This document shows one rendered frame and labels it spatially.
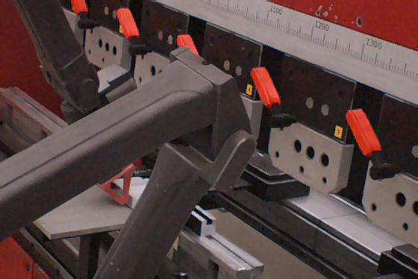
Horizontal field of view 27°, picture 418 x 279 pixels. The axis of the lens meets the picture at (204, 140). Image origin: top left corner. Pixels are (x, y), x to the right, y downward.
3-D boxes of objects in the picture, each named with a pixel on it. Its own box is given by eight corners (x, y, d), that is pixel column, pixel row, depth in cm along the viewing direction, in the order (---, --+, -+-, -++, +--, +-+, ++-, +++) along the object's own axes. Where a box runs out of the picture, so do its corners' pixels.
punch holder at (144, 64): (132, 86, 161) (141, -4, 155) (172, 84, 165) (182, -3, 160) (175, 111, 149) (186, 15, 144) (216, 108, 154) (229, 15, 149)
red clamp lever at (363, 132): (347, 107, 109) (381, 175, 105) (371, 105, 111) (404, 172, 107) (339, 115, 110) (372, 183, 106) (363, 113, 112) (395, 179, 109)
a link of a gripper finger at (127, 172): (126, 182, 157) (109, 140, 152) (147, 197, 152) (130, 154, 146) (95, 202, 155) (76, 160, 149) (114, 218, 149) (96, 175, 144)
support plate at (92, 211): (7, 197, 152) (7, 192, 152) (139, 181, 167) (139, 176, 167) (50, 239, 139) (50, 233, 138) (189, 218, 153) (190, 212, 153)
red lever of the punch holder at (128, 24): (116, 6, 155) (133, 51, 151) (136, 6, 157) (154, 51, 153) (113, 13, 156) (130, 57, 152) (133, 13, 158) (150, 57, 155)
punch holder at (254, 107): (192, 120, 145) (204, 22, 140) (234, 117, 150) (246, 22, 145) (245, 151, 134) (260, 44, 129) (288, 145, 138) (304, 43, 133)
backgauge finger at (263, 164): (164, 187, 167) (167, 162, 165) (272, 174, 181) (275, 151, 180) (198, 212, 158) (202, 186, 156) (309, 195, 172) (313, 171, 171)
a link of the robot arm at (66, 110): (51, 101, 143) (70, 110, 139) (85, 79, 146) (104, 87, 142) (66, 134, 147) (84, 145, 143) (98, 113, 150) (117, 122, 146)
